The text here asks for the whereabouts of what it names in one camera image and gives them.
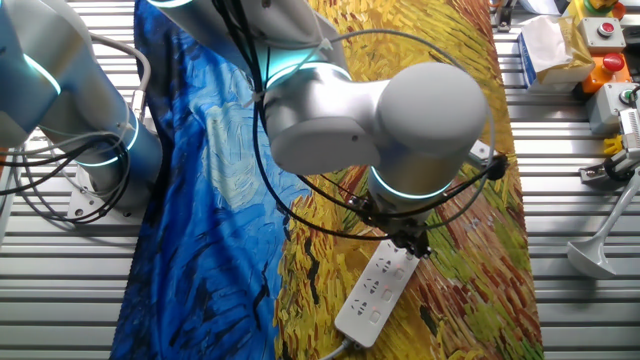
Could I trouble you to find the Van Gogh painting cloth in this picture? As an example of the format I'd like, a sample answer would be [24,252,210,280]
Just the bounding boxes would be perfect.
[109,0,546,360]

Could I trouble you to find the orange emergency stop box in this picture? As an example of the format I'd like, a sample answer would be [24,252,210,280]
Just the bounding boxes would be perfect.
[579,52,634,96]

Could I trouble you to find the metal profile bracket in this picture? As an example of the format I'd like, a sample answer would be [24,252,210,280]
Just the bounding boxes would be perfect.
[488,0,519,31]

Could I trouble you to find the gray power strip cord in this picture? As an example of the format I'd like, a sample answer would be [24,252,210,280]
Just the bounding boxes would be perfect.
[317,338,359,360]

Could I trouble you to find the white paper sheet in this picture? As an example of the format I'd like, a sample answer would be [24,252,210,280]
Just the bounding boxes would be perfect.
[517,0,564,16]

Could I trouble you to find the black looped cables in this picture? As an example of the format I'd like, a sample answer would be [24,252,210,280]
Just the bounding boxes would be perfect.
[0,134,134,225]

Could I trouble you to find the gray camera cable black plug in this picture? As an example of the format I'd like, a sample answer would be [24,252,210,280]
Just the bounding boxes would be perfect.
[249,28,510,234]

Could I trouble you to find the thick gray robot cable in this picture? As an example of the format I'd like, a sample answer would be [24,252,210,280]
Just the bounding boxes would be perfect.
[89,32,153,124]

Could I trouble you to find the gray wrist camera with bracket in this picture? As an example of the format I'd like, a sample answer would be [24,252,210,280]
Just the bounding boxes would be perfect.
[467,138,494,169]

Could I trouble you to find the small gray ribbed camera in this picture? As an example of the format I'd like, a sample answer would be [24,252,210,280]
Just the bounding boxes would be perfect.
[617,107,640,164]

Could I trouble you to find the small metal bracket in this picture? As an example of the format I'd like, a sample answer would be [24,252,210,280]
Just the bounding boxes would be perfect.
[578,162,624,185]

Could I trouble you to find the gray box red button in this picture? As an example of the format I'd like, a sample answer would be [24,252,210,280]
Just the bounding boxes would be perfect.
[577,17,627,55]

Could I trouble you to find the gray box green button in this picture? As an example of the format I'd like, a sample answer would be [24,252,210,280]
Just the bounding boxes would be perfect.
[585,82,640,135]

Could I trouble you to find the blue white tissue box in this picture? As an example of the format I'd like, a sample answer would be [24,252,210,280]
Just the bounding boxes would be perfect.
[517,14,596,91]

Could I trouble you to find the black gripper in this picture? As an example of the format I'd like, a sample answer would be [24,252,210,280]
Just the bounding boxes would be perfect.
[384,219,434,259]

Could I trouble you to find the yellow green plastic object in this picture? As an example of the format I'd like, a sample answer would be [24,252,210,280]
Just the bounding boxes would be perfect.
[567,0,626,21]

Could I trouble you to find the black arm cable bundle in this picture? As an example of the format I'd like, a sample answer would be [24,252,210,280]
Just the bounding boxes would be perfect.
[212,0,496,242]

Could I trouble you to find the white four-button power strip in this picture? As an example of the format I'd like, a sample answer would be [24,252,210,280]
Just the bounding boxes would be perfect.
[333,238,422,350]

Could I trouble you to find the yellow plastic clip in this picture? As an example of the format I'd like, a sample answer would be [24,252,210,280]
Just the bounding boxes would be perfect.
[602,134,624,157]

